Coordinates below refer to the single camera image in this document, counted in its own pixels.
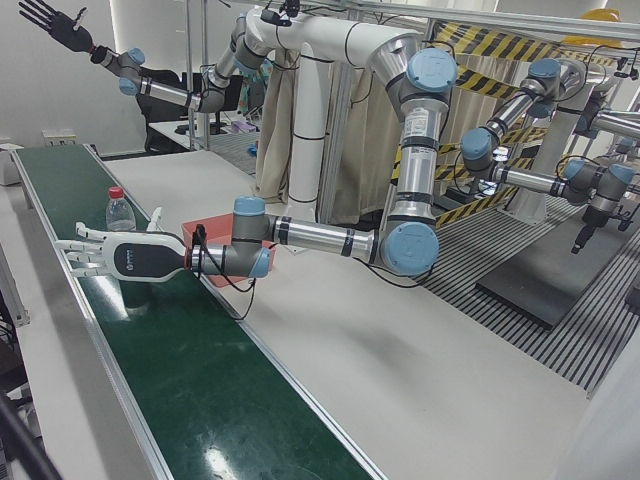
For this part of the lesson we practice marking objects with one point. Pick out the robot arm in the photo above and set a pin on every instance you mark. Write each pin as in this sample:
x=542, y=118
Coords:
x=320, y=235
x=165, y=90

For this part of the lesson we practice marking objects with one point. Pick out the green conveyor belt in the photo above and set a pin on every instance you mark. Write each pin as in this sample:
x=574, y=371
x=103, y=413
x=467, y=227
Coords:
x=200, y=375

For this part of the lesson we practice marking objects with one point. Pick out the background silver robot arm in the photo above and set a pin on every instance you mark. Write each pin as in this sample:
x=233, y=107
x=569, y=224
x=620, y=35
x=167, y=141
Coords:
x=500, y=120
x=610, y=185

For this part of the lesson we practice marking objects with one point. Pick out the black head camera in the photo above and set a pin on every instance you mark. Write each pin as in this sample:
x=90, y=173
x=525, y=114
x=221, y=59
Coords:
x=280, y=12

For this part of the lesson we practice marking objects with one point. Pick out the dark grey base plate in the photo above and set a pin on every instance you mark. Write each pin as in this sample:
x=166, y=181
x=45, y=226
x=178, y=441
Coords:
x=550, y=285

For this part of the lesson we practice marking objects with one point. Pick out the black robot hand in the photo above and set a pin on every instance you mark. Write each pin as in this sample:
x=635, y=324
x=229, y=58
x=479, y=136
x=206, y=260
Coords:
x=67, y=31

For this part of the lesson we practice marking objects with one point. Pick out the yellow hard hat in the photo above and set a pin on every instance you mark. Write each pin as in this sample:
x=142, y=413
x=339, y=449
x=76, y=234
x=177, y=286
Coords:
x=602, y=15

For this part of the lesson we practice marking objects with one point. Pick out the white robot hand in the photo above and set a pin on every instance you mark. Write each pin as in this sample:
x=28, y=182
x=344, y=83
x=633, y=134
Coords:
x=145, y=257

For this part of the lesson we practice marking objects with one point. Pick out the red plastic basket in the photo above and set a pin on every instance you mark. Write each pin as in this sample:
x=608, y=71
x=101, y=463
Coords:
x=210, y=230

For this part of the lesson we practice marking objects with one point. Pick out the white robot torso stand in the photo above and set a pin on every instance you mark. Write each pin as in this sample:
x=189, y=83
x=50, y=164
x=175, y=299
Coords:
x=306, y=125

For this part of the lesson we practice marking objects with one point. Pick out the black office chair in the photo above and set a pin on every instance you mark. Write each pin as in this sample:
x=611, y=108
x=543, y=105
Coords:
x=160, y=110

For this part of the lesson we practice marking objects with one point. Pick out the white wall socket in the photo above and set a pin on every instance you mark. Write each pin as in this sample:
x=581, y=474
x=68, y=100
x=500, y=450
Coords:
x=59, y=137

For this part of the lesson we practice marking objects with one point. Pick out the clear water bottle red cap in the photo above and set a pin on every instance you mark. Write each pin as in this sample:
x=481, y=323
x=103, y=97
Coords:
x=120, y=215

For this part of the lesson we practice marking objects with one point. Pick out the white desk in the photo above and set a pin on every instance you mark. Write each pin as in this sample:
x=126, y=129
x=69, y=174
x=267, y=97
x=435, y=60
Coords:
x=170, y=137

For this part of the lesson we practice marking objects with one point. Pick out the beige curtain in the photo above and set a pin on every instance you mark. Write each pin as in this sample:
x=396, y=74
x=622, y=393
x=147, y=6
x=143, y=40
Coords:
x=355, y=150

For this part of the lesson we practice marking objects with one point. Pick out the yellow black hazard barrier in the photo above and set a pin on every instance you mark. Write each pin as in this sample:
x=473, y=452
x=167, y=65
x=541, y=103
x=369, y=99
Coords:
x=480, y=40

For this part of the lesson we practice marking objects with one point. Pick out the short aluminium bracket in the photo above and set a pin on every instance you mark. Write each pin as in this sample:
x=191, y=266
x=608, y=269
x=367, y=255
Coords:
x=12, y=290

